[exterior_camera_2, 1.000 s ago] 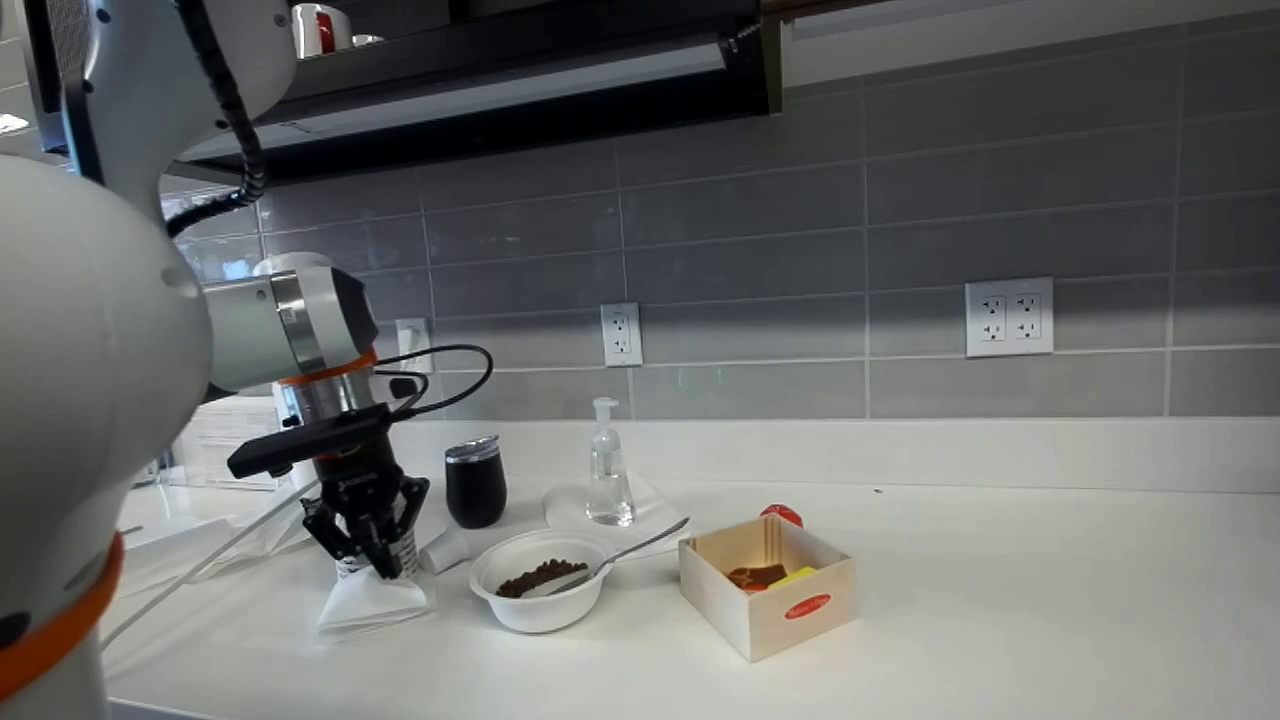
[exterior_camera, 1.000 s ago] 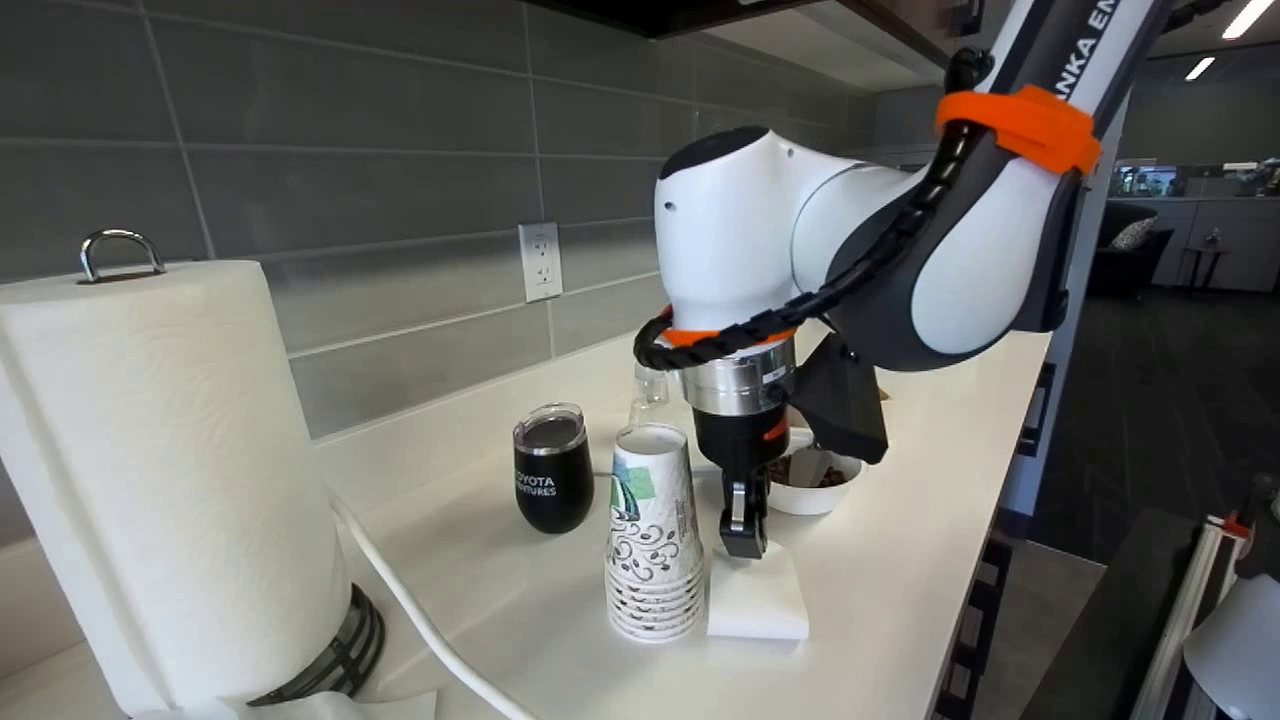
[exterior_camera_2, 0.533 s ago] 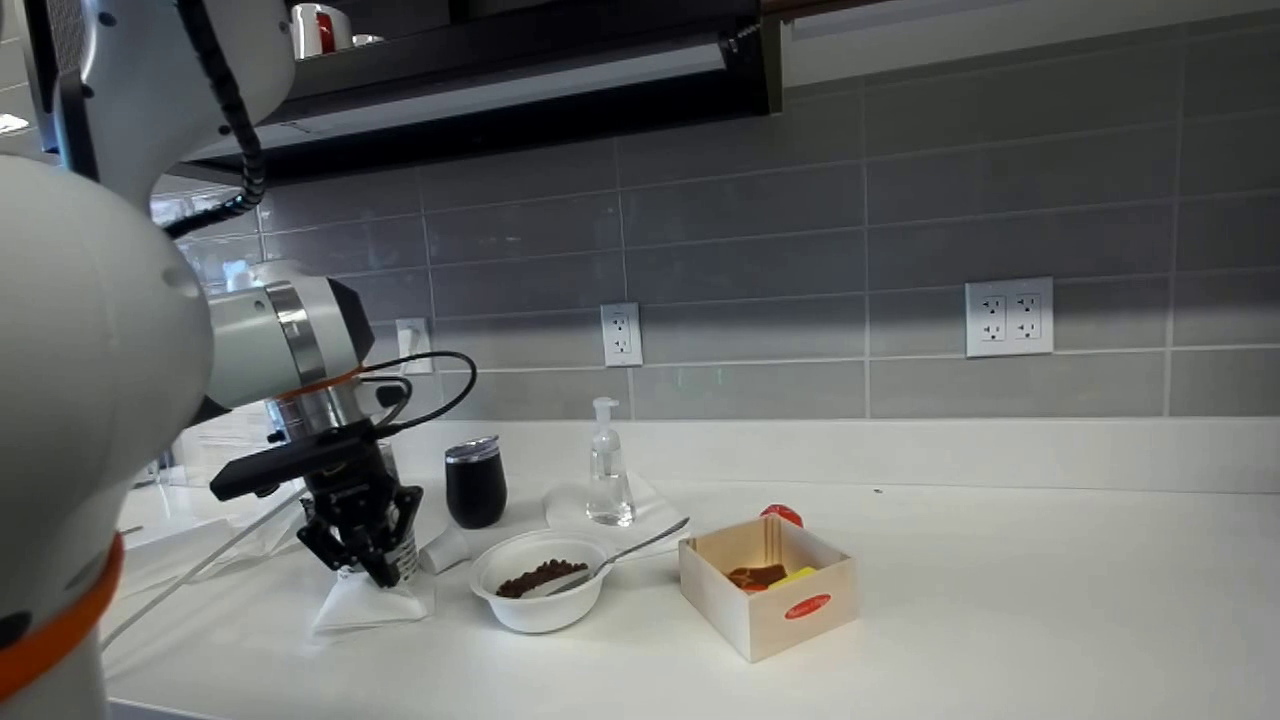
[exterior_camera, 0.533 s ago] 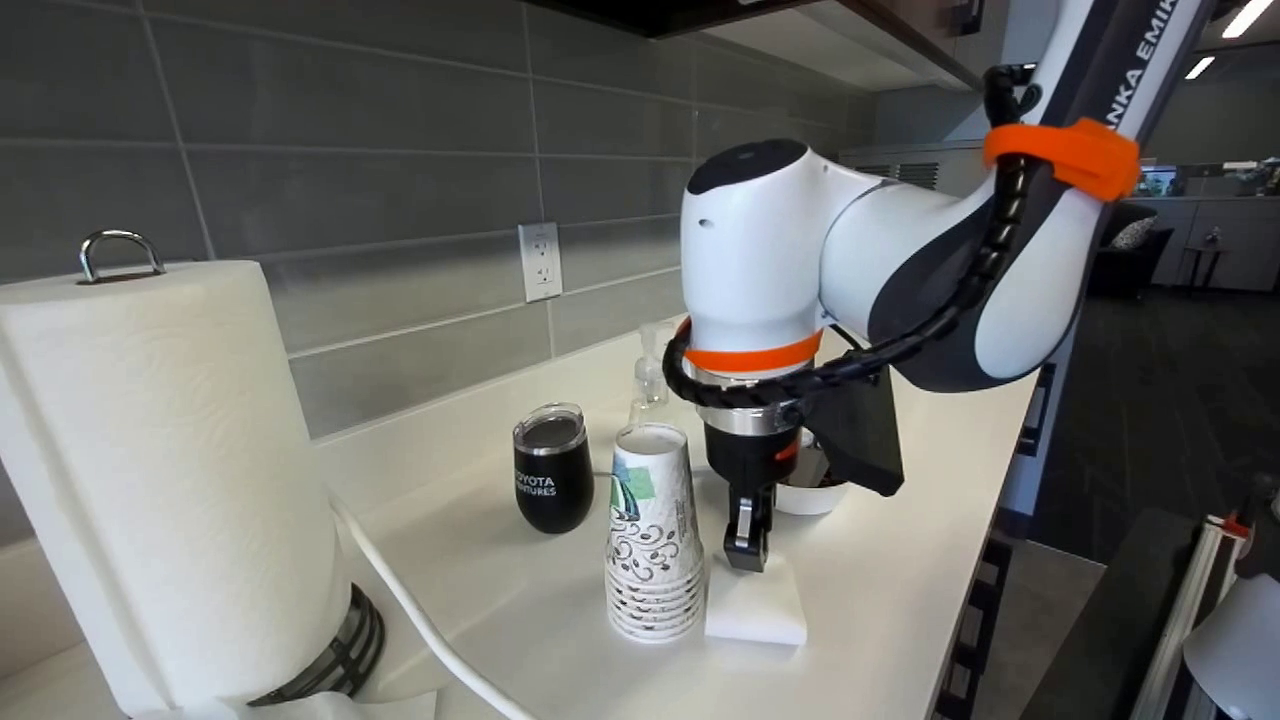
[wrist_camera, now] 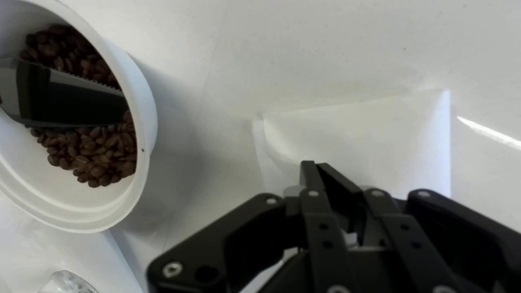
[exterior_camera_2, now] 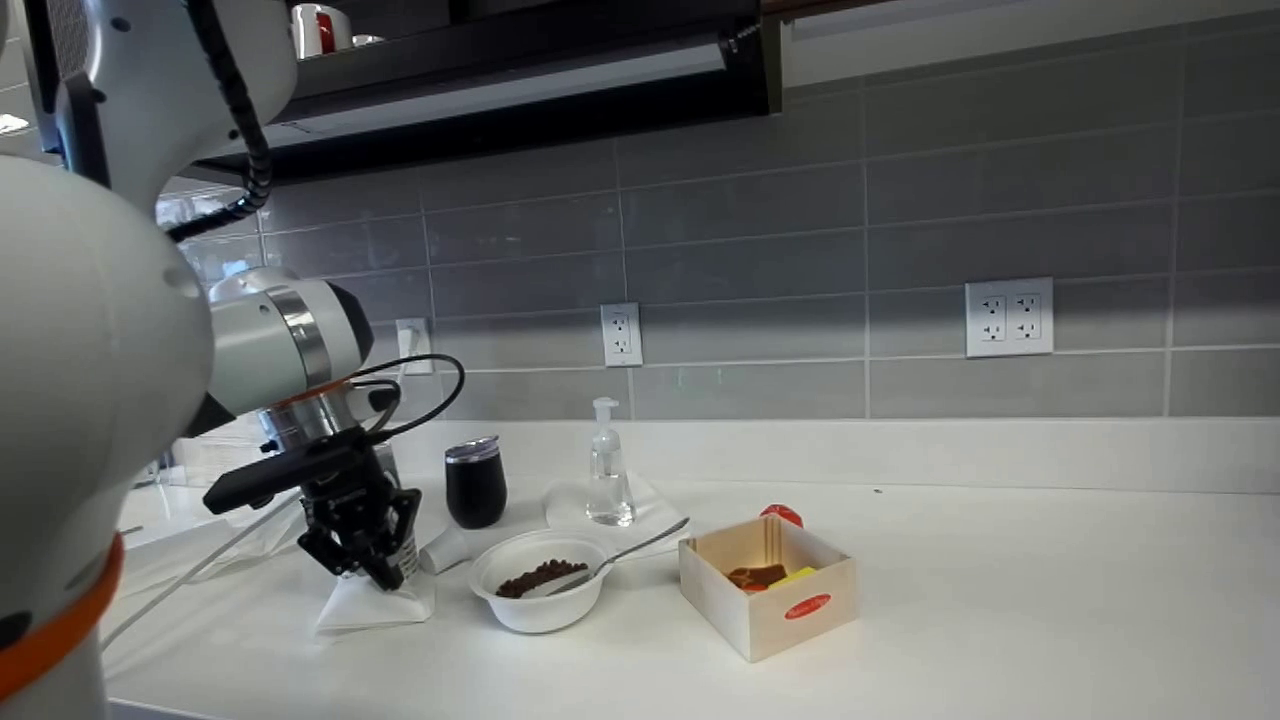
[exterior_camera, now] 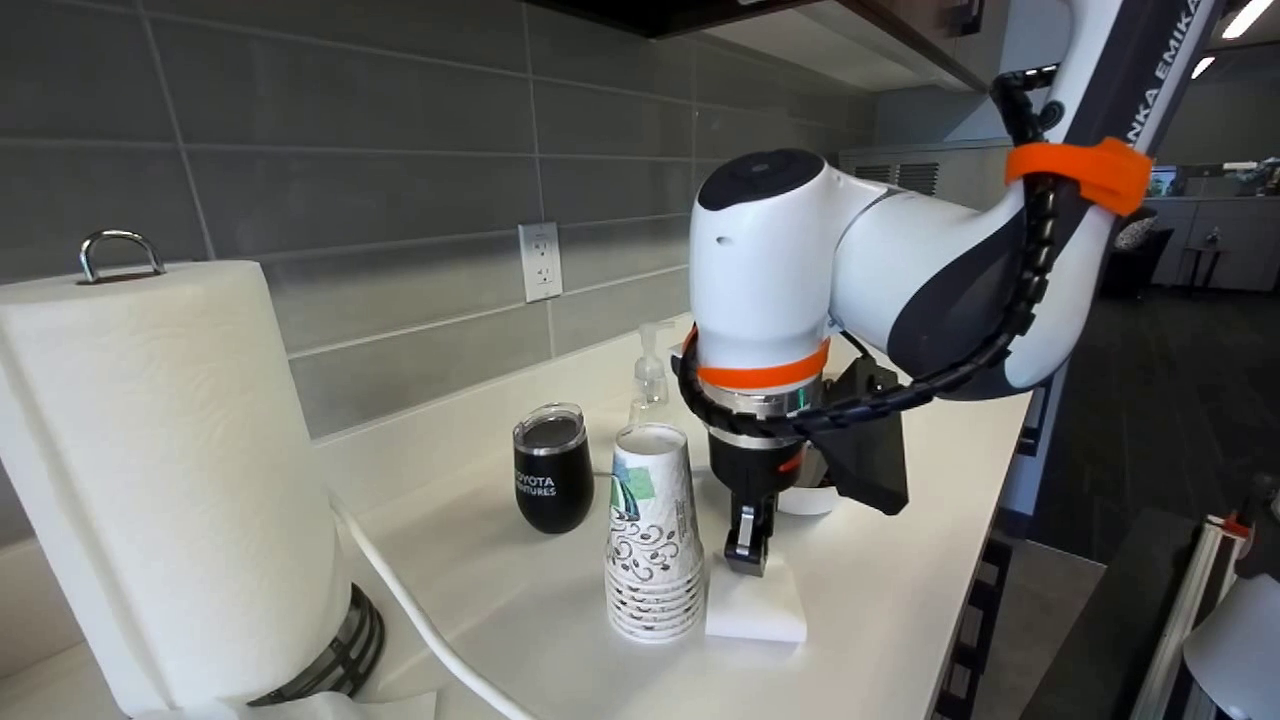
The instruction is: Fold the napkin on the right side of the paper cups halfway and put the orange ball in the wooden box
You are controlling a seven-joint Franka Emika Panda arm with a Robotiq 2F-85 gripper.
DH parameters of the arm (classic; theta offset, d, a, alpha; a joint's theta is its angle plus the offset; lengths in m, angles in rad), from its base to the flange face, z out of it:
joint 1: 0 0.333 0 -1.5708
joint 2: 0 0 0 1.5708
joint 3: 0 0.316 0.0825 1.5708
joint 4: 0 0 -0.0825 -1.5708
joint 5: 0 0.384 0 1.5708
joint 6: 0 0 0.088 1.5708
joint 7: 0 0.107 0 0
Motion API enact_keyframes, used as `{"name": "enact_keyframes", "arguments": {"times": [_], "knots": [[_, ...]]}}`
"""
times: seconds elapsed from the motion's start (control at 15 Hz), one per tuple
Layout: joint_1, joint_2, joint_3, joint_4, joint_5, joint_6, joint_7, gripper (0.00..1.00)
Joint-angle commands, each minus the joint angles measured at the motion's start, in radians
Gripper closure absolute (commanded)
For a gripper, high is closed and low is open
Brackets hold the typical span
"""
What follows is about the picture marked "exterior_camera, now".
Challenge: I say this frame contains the white paper towel roll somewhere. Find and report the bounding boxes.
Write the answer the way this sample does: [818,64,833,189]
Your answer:
[0,255,362,720]

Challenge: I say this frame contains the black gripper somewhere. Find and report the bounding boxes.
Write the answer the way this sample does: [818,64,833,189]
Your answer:
[703,427,813,581]

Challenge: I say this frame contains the white pole with red band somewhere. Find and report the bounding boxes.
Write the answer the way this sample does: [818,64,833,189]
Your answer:
[1130,512,1259,720]

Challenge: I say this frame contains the metal paper towel holder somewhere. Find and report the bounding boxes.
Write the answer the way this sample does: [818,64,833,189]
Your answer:
[74,225,391,714]

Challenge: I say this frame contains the white dome shaped object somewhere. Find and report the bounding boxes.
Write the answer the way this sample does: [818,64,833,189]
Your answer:
[1175,572,1280,720]

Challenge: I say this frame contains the white sponge block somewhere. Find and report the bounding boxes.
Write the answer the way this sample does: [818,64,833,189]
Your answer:
[700,547,818,652]

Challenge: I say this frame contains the black chair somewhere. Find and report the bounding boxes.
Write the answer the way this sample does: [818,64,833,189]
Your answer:
[1106,212,1168,304]

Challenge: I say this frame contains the background white counter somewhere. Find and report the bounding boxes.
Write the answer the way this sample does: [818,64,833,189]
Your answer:
[1150,197,1280,300]

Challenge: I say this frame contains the black corrugated cable conduit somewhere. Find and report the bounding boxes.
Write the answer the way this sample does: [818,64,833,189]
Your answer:
[668,61,1071,441]

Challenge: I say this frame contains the white power cable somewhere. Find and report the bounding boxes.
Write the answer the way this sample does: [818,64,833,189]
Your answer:
[328,508,540,720]

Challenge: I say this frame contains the black tumbler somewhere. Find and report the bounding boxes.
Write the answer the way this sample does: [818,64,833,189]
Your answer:
[509,399,601,541]

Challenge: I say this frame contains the clear soap dispenser bottle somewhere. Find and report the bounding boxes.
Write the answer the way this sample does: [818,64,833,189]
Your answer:
[624,322,684,441]

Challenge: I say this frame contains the printed paper cup stack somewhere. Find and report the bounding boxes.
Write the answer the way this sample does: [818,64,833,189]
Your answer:
[601,425,713,648]

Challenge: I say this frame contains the white single wall outlet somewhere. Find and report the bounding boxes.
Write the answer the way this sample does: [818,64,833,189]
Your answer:
[518,221,567,308]

